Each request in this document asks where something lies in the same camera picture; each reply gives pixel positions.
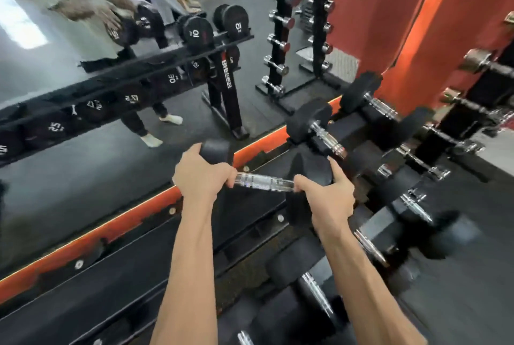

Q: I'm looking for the person's right forearm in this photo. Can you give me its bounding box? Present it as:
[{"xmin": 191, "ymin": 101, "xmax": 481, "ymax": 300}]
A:
[{"xmin": 316, "ymin": 226, "xmax": 429, "ymax": 345}]

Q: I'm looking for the person's left hand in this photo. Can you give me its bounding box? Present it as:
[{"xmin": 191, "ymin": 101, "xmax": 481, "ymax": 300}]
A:
[{"xmin": 173, "ymin": 142, "xmax": 239, "ymax": 206}]

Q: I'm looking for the person's right hand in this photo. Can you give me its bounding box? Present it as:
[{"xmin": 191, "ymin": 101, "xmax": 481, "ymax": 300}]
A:
[{"xmin": 293, "ymin": 155, "xmax": 357, "ymax": 235}]

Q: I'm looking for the person's left forearm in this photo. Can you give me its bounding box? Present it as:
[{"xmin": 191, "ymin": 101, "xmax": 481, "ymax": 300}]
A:
[{"xmin": 150, "ymin": 195, "xmax": 220, "ymax": 345}]

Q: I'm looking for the small chrome dumbbell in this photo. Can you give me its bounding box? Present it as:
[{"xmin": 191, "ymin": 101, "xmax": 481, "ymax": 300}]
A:
[
  {"xmin": 458, "ymin": 48, "xmax": 514, "ymax": 78},
  {"xmin": 377, "ymin": 143, "xmax": 451, "ymax": 182},
  {"xmin": 422, "ymin": 123, "xmax": 487, "ymax": 156},
  {"xmin": 439, "ymin": 88, "xmax": 514, "ymax": 125}
]

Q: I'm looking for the wall mirror with orange frame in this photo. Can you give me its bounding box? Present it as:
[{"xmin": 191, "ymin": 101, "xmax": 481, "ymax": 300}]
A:
[{"xmin": 0, "ymin": 0, "xmax": 362, "ymax": 306}]

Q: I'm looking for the black dumbbell with chrome handle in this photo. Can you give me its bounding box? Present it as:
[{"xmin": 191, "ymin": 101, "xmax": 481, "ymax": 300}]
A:
[
  {"xmin": 265, "ymin": 235, "xmax": 362, "ymax": 345},
  {"xmin": 339, "ymin": 71, "xmax": 437, "ymax": 152},
  {"xmin": 367, "ymin": 166, "xmax": 481, "ymax": 262},
  {"xmin": 285, "ymin": 98, "xmax": 404, "ymax": 181},
  {"xmin": 217, "ymin": 288, "xmax": 282, "ymax": 345},
  {"xmin": 199, "ymin": 138, "xmax": 335, "ymax": 230},
  {"xmin": 349, "ymin": 209, "xmax": 422, "ymax": 294}
]

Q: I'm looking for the black dumbbell rack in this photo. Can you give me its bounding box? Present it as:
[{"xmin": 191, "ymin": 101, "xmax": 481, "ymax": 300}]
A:
[{"xmin": 0, "ymin": 96, "xmax": 446, "ymax": 345}]

